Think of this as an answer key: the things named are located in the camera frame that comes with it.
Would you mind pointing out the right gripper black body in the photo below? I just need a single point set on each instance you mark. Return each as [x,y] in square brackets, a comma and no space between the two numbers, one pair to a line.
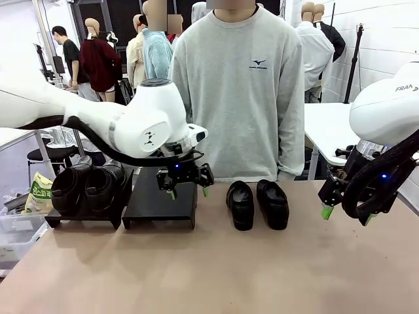
[353,170]

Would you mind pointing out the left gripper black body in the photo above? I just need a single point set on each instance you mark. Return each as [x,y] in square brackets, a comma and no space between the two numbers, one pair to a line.
[181,173]

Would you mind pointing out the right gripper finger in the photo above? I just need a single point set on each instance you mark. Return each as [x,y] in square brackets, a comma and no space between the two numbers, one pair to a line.
[367,217]
[327,199]

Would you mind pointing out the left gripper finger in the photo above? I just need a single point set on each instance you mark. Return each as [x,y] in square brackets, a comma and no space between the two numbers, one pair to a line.
[165,183]
[207,176]

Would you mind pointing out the black loafer shoe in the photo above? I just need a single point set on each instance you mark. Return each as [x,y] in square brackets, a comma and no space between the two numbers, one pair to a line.
[273,209]
[68,193]
[106,189]
[242,209]

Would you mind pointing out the grey-sleeved left forearm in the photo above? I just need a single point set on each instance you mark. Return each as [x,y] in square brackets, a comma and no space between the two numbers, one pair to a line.
[291,147]

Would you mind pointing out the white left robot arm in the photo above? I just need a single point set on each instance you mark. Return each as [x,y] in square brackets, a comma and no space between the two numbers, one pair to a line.
[147,111]

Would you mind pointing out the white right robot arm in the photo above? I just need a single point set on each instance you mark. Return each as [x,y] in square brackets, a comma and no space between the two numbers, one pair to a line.
[383,111]

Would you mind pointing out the black shoe stand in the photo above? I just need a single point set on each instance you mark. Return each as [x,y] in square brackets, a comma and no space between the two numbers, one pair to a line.
[82,218]
[154,209]

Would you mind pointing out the black tripod stand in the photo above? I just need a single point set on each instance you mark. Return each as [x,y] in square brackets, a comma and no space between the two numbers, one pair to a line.
[355,62]

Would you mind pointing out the thin black light stand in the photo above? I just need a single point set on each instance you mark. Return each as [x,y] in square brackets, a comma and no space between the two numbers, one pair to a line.
[40,52]

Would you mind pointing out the white side table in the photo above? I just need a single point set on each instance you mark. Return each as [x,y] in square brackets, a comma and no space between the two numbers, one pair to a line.
[327,131]

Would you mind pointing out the person in grey sweatshirt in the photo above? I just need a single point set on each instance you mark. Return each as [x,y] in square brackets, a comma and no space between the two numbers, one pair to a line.
[235,91]

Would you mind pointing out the white cloth cover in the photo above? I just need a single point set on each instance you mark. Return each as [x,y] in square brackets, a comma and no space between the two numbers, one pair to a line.
[59,135]

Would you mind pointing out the black stool chair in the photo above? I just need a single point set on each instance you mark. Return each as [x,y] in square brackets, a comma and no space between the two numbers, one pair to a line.
[49,153]

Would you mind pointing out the light blue fleece mannequin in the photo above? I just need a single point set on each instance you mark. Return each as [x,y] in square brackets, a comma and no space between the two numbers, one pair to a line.
[157,55]

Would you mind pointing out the beige jacket mannequin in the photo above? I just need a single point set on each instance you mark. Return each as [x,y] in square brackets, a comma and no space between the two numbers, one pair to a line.
[135,62]

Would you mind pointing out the white shirt mannequin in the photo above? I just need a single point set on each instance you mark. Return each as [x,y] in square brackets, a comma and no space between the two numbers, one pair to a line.
[316,52]

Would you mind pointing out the green yellow snack bag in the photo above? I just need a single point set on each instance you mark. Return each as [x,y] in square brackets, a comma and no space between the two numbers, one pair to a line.
[37,196]

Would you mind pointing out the black jacket mannequin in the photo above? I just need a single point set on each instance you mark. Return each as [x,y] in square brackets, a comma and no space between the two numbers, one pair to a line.
[335,39]

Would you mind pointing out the maroon sweater mannequin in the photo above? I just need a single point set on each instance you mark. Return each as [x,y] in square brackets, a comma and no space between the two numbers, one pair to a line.
[98,62]

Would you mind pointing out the white black headset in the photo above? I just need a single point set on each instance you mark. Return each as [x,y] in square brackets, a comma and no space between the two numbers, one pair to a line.
[113,37]

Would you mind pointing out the bystander in black shirt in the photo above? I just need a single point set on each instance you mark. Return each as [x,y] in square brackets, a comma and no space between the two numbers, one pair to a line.
[73,59]

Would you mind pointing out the clear plastic bin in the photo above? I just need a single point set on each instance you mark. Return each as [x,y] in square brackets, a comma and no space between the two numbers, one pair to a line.
[19,235]

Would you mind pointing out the white work table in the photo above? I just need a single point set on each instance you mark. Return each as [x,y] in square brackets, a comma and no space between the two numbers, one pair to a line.
[13,137]

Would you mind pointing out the black rectangular clamp box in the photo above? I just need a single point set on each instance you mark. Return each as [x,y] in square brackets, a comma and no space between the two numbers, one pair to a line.
[59,64]

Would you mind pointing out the grey hoodie mannequin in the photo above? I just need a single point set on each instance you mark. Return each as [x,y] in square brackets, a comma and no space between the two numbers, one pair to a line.
[199,11]

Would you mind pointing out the silver metal pole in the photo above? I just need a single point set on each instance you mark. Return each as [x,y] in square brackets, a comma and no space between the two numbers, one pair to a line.
[44,36]

